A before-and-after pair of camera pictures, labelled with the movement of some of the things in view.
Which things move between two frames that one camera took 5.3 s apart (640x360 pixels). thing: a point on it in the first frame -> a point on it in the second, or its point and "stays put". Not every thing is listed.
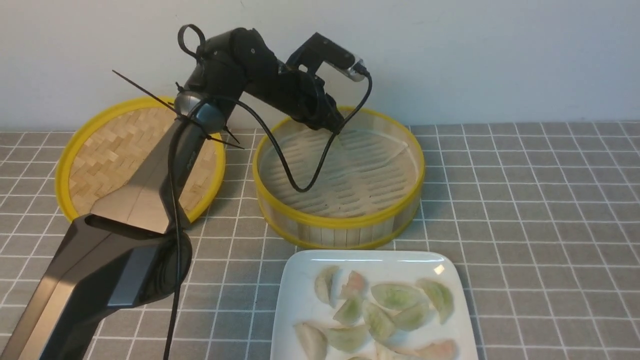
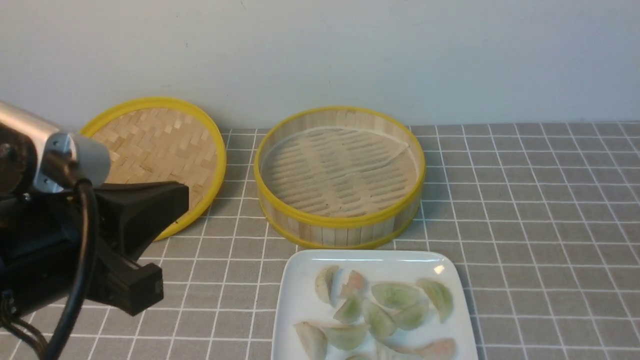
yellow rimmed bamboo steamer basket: (366, 193) stays put
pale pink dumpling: (444, 348) stays put
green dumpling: (397, 296) stays put
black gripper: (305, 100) -> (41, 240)
